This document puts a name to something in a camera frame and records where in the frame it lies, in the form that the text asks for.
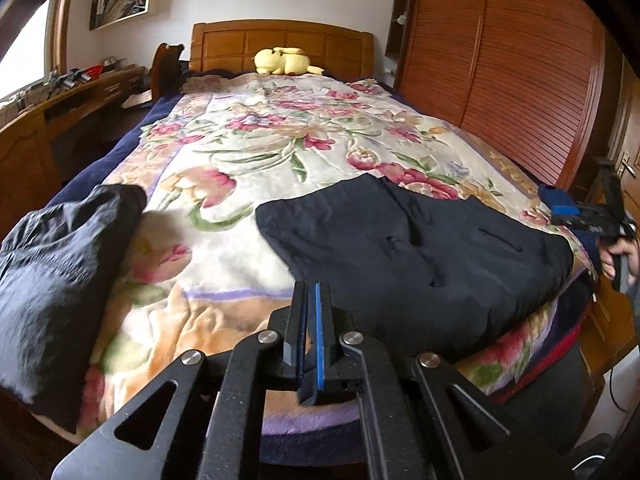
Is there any person's right hand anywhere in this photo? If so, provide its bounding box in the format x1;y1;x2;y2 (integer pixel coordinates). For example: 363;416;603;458
599;238;639;286

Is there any black double-breasted coat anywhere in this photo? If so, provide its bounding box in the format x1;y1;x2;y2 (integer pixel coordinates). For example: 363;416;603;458
256;174;574;362

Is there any wooden desk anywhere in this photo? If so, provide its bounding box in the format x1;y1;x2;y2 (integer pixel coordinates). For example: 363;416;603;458
1;65;144;229

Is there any red bowl on desk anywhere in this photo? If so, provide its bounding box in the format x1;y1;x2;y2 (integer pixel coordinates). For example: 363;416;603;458
84;64;104;80

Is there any folded dark grey garment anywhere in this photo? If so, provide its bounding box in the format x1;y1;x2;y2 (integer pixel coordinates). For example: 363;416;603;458
1;184;146;431

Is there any floral fleece blanket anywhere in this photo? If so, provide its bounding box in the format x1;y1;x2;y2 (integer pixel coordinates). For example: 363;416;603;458
74;71;599;441

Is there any yellow plush toy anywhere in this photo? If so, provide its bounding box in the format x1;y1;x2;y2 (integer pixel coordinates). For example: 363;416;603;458
253;47;324;75

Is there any window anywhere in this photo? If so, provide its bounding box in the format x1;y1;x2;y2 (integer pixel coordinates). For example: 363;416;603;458
0;0;51;101

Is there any navy blue bed sheet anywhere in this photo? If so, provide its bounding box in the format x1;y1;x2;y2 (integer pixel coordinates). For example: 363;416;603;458
47;91;182;207

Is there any wooden bed headboard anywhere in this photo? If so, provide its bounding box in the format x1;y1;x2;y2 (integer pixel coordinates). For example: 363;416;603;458
188;18;376;84

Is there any wooden chair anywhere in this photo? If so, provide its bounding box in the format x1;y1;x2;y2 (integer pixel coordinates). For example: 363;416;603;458
150;42;184;102

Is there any wooden louvered wardrobe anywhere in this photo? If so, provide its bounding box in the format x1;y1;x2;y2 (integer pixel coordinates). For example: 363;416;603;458
393;0;623;200

